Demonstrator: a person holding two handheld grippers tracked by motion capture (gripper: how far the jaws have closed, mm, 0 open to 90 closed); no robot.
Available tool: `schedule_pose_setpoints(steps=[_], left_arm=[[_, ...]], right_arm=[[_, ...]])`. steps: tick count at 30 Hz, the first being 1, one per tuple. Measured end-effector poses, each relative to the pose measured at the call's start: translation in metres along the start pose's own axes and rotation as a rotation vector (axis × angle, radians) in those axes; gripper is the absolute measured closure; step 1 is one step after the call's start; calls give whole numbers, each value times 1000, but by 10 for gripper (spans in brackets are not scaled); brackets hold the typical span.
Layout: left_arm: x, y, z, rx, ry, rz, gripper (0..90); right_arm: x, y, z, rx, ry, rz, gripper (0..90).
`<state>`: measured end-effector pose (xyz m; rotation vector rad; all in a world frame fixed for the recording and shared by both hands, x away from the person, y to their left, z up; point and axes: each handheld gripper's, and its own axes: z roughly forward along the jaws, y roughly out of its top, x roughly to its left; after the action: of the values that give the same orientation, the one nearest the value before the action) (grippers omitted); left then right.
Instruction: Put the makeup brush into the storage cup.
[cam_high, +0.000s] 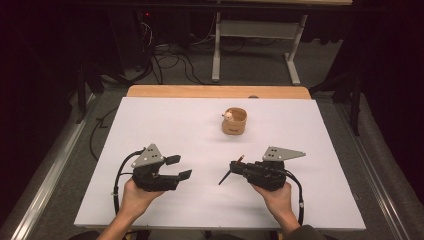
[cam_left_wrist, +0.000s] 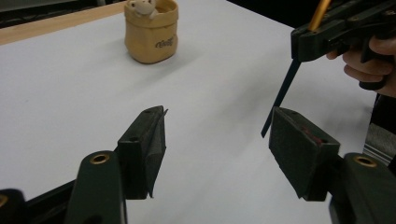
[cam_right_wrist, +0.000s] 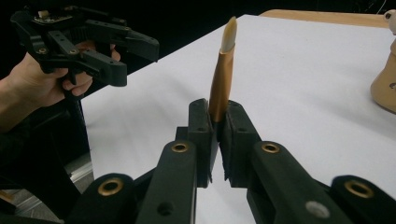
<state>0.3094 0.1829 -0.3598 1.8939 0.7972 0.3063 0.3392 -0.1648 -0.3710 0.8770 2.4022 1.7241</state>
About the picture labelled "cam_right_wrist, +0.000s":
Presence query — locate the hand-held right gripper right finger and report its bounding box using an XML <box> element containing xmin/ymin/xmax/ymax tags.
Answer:
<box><xmin>219</xmin><ymin>100</ymin><xmax>353</xmax><ymax>224</ymax></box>

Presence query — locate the white board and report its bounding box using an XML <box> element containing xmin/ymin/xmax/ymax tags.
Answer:
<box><xmin>80</xmin><ymin>13</ymin><xmax>396</xmax><ymax>224</ymax></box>

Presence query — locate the metal floor rail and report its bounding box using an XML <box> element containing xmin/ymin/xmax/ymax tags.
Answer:
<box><xmin>10</xmin><ymin>160</ymin><xmax>94</xmax><ymax>217</ymax></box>

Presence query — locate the black chopstick with tan tip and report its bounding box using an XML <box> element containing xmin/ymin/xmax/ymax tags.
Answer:
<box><xmin>207</xmin><ymin>16</ymin><xmax>238</xmax><ymax>123</ymax></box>

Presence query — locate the wooden chopstick holder with figure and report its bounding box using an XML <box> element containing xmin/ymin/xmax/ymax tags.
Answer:
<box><xmin>370</xmin><ymin>8</ymin><xmax>396</xmax><ymax>114</ymax></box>

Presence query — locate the wooden table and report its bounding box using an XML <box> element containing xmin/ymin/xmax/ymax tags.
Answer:
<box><xmin>259</xmin><ymin>8</ymin><xmax>390</xmax><ymax>29</ymax></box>

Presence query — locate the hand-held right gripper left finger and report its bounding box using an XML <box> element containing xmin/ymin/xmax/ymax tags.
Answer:
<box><xmin>134</xmin><ymin>98</ymin><xmax>219</xmax><ymax>224</ymax></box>

